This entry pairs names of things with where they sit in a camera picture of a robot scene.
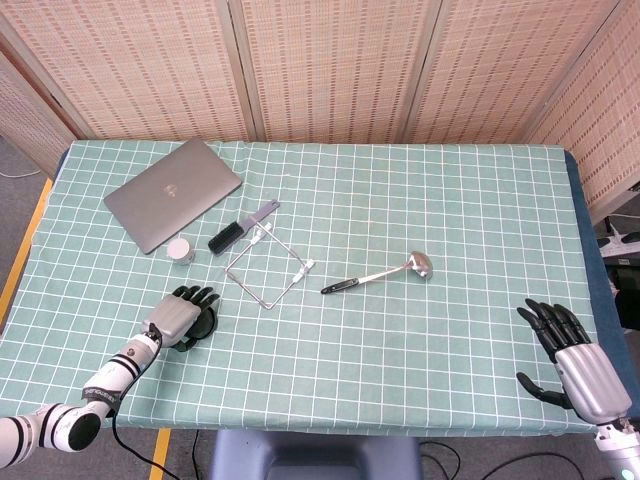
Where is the dark blue table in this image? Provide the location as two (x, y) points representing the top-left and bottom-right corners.
(52, 147), (626, 436)

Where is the black brush grey handle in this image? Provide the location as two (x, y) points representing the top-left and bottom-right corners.
(207, 199), (282, 255)

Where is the green checked tablecloth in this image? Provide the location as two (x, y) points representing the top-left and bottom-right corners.
(0, 139), (601, 439)

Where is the steel ladle black handle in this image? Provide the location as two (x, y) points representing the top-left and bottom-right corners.
(320, 249), (434, 295)

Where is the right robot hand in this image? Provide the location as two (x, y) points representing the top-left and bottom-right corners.
(516, 297), (634, 426)

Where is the black box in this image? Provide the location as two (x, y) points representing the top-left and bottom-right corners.
(604, 255), (640, 331)

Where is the grey closed laptop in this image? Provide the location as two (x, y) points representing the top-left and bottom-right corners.
(103, 138), (245, 256)

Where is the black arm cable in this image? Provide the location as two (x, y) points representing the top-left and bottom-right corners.
(111, 322), (170, 480)

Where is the metal wire frame rack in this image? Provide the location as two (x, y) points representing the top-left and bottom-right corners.
(225, 223), (317, 309)

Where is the small white-lidded jar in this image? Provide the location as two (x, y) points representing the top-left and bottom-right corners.
(166, 238), (196, 266)

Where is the white power strip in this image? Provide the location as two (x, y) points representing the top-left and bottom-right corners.
(597, 233), (640, 259)

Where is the black floor cable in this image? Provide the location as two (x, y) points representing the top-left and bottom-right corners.
(418, 439), (609, 480)

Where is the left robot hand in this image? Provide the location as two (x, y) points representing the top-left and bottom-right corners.
(139, 284), (222, 351)

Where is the yellow floor tape strip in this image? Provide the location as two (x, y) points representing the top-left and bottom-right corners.
(0, 177), (54, 321)
(148, 428), (173, 480)

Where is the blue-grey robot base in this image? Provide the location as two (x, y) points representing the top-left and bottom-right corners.
(208, 428), (424, 480)

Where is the woven folding screen panel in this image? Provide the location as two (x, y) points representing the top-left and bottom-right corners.
(0, 0), (254, 144)
(0, 47), (76, 176)
(228, 0), (444, 146)
(524, 19), (640, 224)
(404, 0), (640, 147)

